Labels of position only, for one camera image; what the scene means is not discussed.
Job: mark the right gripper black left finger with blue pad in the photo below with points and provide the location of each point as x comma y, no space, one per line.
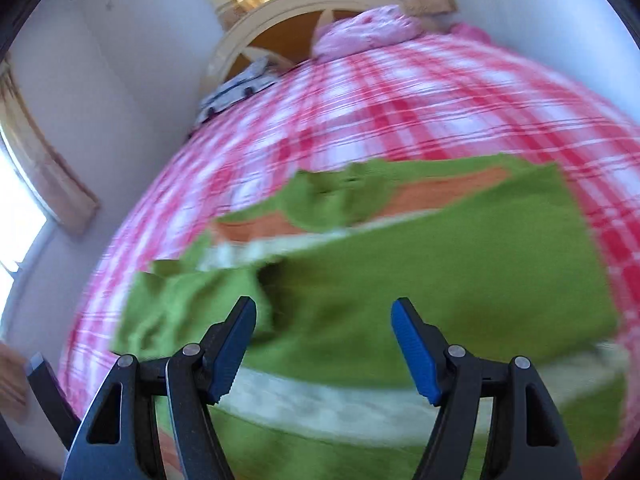
141,402

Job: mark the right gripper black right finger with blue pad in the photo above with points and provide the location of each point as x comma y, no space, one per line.
525,438

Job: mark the green orange striped knit sweater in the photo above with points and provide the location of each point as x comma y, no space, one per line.
492,250

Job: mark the person's left hand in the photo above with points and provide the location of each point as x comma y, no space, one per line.
13,384

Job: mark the side window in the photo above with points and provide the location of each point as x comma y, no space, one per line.
21,223

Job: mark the yellow side curtain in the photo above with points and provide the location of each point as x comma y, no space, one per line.
51,180

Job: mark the red white plaid bedsheet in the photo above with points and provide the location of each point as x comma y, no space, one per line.
429,99

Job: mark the pink cloth beside bed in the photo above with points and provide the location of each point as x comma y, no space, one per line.
469,32

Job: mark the pink pillow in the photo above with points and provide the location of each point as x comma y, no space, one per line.
376,28

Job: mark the cream wooden headboard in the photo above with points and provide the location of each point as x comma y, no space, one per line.
283,28

